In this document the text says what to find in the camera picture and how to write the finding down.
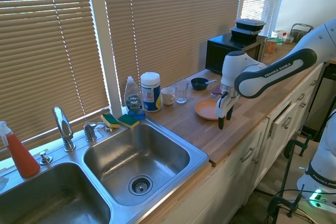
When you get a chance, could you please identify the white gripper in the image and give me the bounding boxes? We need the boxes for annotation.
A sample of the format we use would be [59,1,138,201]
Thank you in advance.
[215,91,240,130]

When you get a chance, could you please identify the white mug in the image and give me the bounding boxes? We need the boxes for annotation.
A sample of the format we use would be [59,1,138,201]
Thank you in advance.
[160,87,176,106]

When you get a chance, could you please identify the stainless steel double sink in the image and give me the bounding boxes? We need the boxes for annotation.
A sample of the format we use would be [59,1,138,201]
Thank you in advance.
[0,118,209,224]

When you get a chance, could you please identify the small chrome sink knob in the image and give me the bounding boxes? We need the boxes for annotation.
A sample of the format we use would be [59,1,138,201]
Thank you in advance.
[39,150,53,166]

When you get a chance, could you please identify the orange plate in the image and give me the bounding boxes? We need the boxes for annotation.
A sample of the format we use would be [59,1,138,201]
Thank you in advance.
[194,99,220,121]

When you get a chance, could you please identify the small dark red cup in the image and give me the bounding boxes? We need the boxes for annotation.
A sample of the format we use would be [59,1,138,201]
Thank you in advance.
[210,87,223,100]

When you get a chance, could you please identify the white kitchen cabinets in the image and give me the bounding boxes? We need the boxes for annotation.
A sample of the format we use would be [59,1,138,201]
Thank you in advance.
[141,63,328,224]

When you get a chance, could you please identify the black bowl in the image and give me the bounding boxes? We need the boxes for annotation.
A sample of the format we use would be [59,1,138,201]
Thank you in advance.
[191,77,209,91]

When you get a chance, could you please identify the clear drinking glass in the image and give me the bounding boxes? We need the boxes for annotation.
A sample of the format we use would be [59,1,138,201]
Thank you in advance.
[174,79,190,104]

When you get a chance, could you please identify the black microwave oven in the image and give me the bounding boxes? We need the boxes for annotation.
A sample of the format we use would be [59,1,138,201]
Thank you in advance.
[205,34,267,76]

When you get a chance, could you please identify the black clamp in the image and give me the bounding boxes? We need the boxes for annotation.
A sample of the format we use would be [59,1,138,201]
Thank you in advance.
[267,184,306,224]
[283,134,319,159]

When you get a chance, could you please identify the white wipes canister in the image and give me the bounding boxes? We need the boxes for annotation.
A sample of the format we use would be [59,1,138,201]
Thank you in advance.
[140,71,162,113]

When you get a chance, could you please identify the orange jar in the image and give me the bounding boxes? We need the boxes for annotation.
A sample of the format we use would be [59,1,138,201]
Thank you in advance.
[265,39,278,55]

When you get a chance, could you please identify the black food container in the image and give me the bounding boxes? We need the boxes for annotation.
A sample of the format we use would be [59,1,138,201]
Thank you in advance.
[235,18,266,31]
[230,26,261,42]

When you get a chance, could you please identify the clear Dawn dish soap bottle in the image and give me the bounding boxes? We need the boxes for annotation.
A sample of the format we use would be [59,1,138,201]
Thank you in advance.
[123,76,146,120]

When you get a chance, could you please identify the green yellow sponge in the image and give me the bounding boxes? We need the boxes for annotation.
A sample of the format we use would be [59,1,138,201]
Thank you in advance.
[117,113,140,130]
[101,113,121,130]

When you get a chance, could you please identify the white box with lid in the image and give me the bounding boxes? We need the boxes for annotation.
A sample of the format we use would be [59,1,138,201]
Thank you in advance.
[271,29,289,44]

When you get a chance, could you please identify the dark dishwasher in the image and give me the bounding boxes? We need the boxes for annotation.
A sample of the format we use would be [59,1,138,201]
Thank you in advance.
[306,62,336,137]

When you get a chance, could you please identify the medium tan window blind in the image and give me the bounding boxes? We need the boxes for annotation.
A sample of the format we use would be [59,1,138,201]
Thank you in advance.
[101,0,245,99]

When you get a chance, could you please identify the narrow tan window blind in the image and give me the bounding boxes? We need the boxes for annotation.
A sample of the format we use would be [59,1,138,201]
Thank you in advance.
[240,0,288,37]

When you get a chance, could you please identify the chrome side sprayer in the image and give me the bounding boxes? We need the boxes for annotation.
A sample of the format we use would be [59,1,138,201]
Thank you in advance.
[83,121,113,142]

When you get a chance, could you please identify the chrome kitchen faucet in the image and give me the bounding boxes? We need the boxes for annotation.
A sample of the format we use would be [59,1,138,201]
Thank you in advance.
[52,106,77,152]

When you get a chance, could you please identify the wide tan window blind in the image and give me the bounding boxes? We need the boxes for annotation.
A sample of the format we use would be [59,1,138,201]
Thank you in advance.
[0,0,111,161]

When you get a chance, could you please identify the orange spray bottle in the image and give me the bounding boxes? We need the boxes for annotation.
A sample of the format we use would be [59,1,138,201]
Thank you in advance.
[0,121,41,178]

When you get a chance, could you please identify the black wire caddy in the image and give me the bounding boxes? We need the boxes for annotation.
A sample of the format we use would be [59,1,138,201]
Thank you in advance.
[290,23,314,44]

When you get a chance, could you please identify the white window frame post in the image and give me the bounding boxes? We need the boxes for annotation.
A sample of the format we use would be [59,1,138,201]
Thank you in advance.
[86,0,124,116]

